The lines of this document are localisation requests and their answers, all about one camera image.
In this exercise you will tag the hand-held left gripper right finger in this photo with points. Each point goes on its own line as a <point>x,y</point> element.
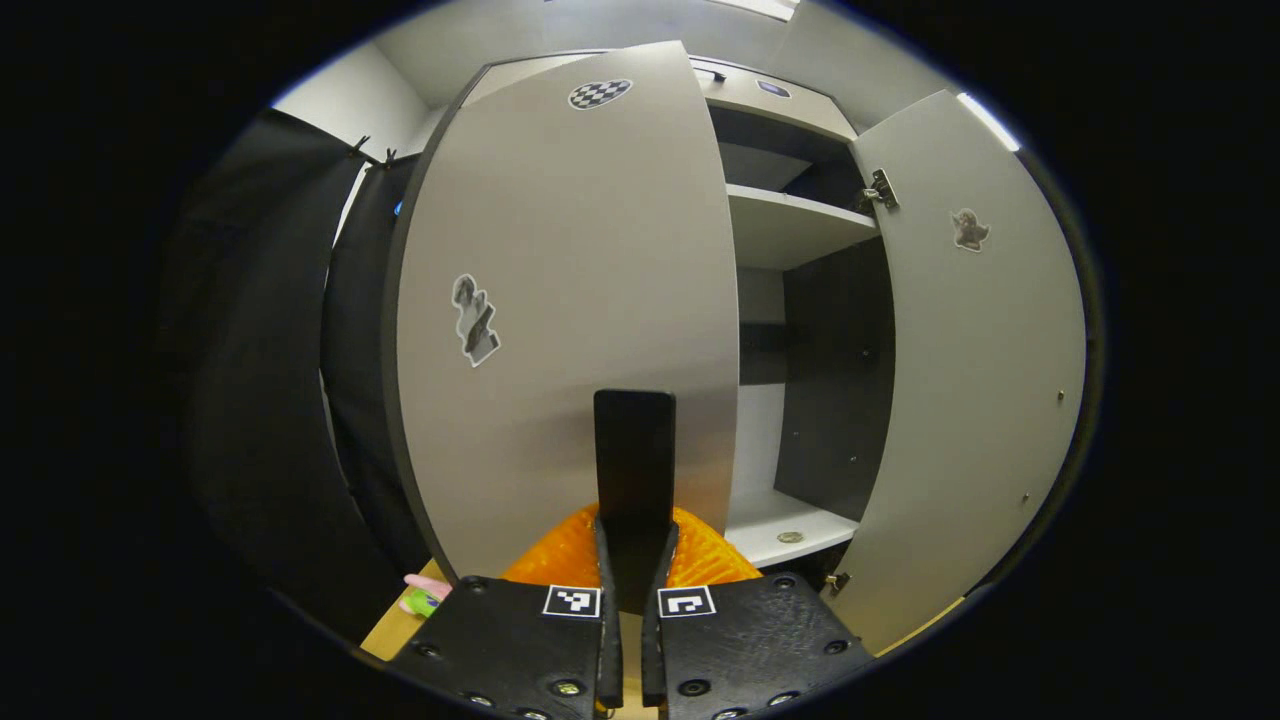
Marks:
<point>750,640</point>

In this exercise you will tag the black backdrop cloth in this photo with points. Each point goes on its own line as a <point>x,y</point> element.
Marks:
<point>260,400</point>

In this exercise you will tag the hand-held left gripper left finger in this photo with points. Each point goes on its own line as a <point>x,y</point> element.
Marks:
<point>520,650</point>

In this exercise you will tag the beige cabinet drawer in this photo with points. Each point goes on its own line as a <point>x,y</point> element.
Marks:
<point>790,110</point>

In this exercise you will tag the metal door hinge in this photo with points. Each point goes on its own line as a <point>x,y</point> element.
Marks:
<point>882,190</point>
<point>837,582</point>

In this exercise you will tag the small pink toy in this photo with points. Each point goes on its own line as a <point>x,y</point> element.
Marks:
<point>425,597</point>

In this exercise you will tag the beige cabinet shelf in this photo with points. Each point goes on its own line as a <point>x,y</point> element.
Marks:
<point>780,525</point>
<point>790,230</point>

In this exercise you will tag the ceiling light panel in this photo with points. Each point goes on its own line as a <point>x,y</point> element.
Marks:
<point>988,122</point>
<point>765,8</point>

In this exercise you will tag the beige double-door shoe cabinet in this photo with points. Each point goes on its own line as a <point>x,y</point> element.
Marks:
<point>830,380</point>

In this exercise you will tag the beige shoe cabinet door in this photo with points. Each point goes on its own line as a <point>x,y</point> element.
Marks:
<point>980,400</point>
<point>580,250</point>

